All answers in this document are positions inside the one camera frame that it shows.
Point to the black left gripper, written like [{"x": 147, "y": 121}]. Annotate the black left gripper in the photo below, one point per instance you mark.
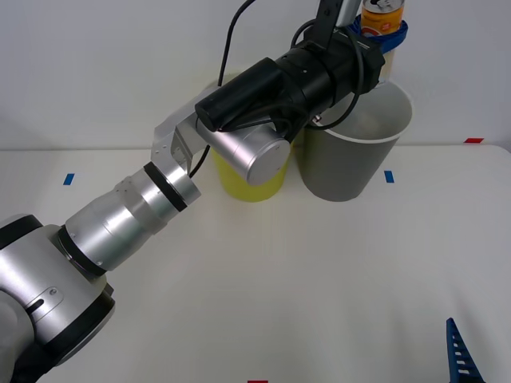
[{"x": 372, "y": 65}]

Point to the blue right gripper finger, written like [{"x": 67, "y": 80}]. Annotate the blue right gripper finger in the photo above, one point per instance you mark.
[{"x": 459, "y": 359}]

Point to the orange drink can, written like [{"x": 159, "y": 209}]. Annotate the orange drink can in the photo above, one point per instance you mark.
[{"x": 383, "y": 18}]

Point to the silver and black left arm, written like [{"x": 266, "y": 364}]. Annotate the silver and black left arm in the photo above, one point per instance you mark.
[{"x": 120, "y": 223}]

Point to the grey plastic waste bin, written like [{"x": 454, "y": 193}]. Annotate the grey plastic waste bin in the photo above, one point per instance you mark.
[{"x": 343, "y": 167}]

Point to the yellow-green plastic waste bin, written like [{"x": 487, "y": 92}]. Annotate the yellow-green plastic waste bin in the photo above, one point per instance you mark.
[{"x": 255, "y": 191}]

